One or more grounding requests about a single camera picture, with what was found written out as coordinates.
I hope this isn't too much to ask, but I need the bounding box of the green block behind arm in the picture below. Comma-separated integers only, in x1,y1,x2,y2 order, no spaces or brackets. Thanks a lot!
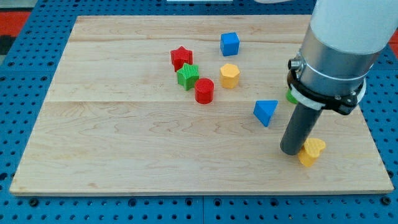
285,89,299,105

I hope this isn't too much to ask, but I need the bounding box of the green star block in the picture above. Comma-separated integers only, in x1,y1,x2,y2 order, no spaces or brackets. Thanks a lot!
177,63,200,91

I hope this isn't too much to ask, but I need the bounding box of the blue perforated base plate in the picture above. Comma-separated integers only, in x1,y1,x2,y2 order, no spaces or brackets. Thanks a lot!
1,0,397,223

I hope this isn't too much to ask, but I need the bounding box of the light wooden board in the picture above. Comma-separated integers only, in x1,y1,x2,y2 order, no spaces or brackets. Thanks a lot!
9,15,394,196

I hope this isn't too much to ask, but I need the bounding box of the red cylinder block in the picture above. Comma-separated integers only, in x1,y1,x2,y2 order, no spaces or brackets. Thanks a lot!
195,78,215,104

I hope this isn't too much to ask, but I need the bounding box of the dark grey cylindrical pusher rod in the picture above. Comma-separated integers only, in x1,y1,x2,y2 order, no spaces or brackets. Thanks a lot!
279,103,323,156

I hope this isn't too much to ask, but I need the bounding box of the red star block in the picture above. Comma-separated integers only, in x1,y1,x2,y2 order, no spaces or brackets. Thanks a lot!
170,46,193,71

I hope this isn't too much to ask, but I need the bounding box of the black flange mount ring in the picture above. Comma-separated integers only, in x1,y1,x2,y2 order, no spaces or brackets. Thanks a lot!
287,71,366,115

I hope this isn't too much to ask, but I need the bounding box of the yellow hexagon block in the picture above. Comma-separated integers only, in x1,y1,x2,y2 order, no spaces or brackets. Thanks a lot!
220,63,240,89

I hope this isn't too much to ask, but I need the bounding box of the blue cube block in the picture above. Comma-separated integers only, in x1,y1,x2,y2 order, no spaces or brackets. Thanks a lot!
220,32,240,57

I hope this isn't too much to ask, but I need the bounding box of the blue triangle block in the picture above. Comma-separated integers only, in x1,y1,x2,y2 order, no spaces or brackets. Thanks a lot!
253,100,279,127

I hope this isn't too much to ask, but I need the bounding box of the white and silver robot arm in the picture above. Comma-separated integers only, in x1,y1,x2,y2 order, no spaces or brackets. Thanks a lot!
280,0,397,155

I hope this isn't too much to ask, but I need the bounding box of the yellow heart block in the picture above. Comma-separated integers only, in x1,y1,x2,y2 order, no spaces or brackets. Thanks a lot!
298,138,326,167

